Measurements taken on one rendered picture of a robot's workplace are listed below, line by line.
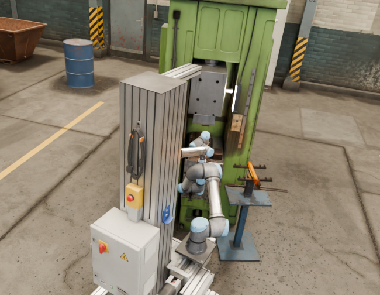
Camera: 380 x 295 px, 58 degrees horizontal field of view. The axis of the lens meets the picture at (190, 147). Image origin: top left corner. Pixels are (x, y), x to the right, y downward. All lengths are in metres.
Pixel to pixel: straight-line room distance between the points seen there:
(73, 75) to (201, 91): 4.79
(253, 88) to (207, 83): 0.45
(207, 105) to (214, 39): 0.56
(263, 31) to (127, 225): 1.93
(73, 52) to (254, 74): 4.85
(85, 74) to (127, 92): 5.77
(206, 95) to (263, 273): 1.79
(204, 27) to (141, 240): 1.85
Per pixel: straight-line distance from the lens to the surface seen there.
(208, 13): 3.02
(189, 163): 3.26
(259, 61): 3.12
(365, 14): 8.99
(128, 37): 9.73
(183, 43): 3.06
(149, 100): 1.65
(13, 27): 9.98
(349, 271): 3.99
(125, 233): 1.98
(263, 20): 3.04
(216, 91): 3.01
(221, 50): 3.07
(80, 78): 7.49
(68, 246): 3.70
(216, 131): 3.70
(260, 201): 3.28
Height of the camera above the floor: 2.59
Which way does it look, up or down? 29 degrees down
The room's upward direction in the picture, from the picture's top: 6 degrees clockwise
